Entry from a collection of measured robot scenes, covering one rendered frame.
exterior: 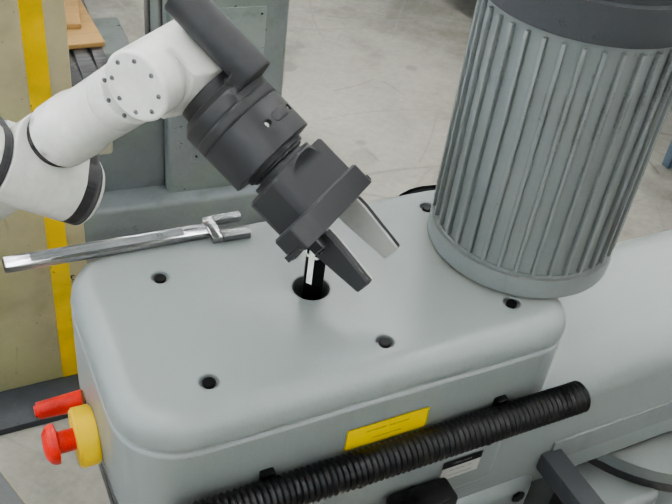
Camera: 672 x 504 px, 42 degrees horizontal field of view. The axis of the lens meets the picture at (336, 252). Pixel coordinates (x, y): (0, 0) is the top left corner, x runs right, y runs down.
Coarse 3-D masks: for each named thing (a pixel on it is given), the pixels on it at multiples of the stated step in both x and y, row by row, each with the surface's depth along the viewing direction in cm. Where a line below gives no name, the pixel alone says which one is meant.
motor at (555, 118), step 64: (512, 0) 73; (576, 0) 69; (640, 0) 69; (512, 64) 76; (576, 64) 73; (640, 64) 72; (512, 128) 79; (576, 128) 76; (640, 128) 78; (448, 192) 88; (512, 192) 82; (576, 192) 80; (448, 256) 90; (512, 256) 86; (576, 256) 86
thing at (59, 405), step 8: (72, 392) 95; (80, 392) 95; (48, 400) 94; (56, 400) 94; (64, 400) 94; (72, 400) 94; (80, 400) 95; (40, 408) 93; (48, 408) 93; (56, 408) 94; (64, 408) 94; (40, 416) 93; (48, 416) 94
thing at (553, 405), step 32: (576, 384) 91; (480, 416) 86; (512, 416) 87; (544, 416) 88; (384, 448) 82; (416, 448) 82; (448, 448) 84; (288, 480) 78; (320, 480) 79; (352, 480) 80
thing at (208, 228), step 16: (208, 224) 91; (112, 240) 87; (128, 240) 87; (144, 240) 88; (160, 240) 88; (176, 240) 88; (192, 240) 89; (224, 240) 90; (16, 256) 84; (32, 256) 84; (48, 256) 84; (64, 256) 84; (80, 256) 85; (96, 256) 85
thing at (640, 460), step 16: (624, 448) 118; (640, 448) 118; (656, 448) 118; (592, 464) 119; (608, 464) 118; (624, 464) 116; (640, 464) 116; (656, 464) 116; (544, 480) 121; (592, 480) 117; (608, 480) 117; (624, 480) 118; (640, 480) 117; (656, 480) 116; (528, 496) 126; (544, 496) 122; (608, 496) 115; (624, 496) 116; (640, 496) 116; (656, 496) 117
